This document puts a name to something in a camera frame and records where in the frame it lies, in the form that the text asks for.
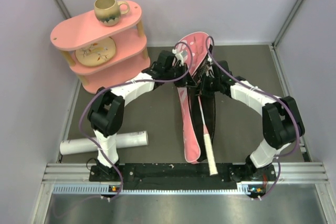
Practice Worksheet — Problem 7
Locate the pink sport racket bag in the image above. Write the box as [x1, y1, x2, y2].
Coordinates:
[177, 31, 216, 164]

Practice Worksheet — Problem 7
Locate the pink three-tier wooden shelf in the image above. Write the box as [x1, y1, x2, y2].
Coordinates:
[50, 0, 150, 94]

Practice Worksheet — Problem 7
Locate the pink badminton racket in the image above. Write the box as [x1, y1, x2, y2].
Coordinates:
[196, 59, 218, 176]

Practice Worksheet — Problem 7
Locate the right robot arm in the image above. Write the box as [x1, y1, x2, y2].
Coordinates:
[197, 61, 305, 180]

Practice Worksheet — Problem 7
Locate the cream floral plate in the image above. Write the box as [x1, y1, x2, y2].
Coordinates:
[75, 37, 116, 67]

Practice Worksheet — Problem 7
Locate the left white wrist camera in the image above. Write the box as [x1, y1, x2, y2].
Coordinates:
[172, 49, 188, 65]

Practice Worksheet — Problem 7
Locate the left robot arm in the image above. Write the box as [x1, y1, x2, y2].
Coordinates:
[88, 50, 196, 182]

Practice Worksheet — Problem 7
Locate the white shuttlecock tube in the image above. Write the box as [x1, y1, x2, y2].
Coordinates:
[60, 131, 149, 155]

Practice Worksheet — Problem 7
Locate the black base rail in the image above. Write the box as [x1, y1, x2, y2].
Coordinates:
[42, 162, 328, 196]

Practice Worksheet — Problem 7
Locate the beige ceramic mug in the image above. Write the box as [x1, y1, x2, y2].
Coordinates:
[94, 0, 130, 26]

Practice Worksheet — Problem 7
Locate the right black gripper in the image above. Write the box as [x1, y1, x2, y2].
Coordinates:
[192, 73, 221, 97]

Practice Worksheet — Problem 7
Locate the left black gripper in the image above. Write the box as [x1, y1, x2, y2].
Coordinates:
[164, 63, 197, 88]

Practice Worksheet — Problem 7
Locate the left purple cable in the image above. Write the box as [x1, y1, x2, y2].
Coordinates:
[78, 42, 194, 200]

